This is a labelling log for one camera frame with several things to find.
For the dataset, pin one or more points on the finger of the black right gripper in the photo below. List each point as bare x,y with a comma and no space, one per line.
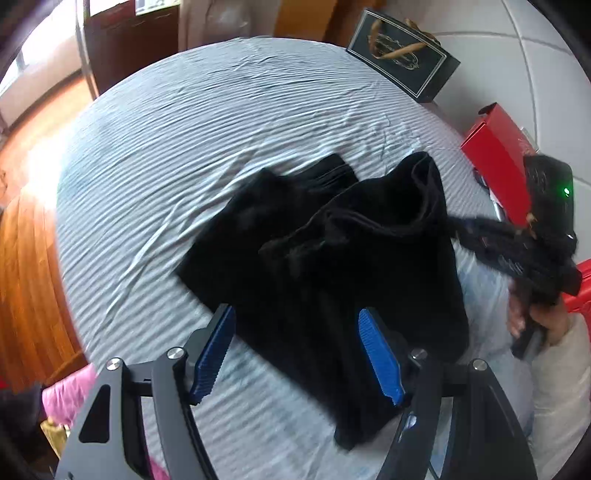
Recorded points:
490,240

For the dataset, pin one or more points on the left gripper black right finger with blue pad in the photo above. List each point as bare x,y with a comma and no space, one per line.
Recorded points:
486,440

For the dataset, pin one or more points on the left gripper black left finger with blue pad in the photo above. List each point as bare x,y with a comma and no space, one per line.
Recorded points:
178,380

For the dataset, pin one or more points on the black garment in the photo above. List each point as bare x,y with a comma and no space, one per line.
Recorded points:
299,256

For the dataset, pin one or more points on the person's right hand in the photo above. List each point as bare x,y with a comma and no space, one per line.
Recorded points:
553,318

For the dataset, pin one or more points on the red plastic case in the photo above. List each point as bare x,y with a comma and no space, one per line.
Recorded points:
582,302

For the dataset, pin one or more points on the pink cloth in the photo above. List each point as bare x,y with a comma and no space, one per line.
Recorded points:
69,396

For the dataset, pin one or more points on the large red gift box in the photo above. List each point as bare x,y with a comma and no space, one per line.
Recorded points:
496,146

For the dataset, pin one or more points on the dark green gift bag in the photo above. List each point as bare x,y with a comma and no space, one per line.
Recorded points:
411,58

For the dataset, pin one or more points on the striped light blue bedsheet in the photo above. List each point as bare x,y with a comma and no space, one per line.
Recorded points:
160,153

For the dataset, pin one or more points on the dark wooden cabinet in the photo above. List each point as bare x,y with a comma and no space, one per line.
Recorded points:
115,39

